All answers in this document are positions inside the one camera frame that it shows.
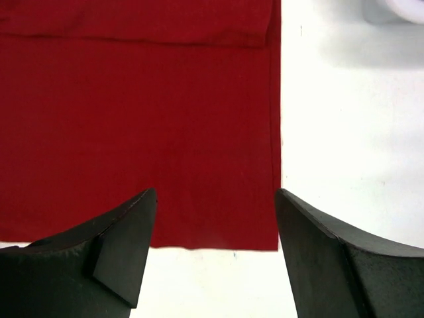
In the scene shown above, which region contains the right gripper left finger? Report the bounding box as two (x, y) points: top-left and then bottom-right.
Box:
(1, 189), (157, 317)

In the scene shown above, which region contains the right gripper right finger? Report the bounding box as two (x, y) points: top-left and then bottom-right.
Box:
(275, 189), (423, 318)

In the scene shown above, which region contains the dark red t shirt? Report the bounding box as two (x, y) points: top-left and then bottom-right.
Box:
(1, 1), (281, 251)

